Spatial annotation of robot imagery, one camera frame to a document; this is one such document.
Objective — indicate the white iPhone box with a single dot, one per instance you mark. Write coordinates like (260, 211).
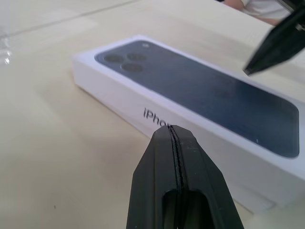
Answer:
(214, 100)

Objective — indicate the person in white shirt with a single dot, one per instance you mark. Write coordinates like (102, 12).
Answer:
(262, 9)

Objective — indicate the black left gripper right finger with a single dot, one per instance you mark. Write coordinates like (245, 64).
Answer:
(209, 181)

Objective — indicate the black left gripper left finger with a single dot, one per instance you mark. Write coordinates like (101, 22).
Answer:
(150, 179)

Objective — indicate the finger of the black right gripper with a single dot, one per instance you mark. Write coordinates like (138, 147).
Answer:
(283, 31)
(286, 47)

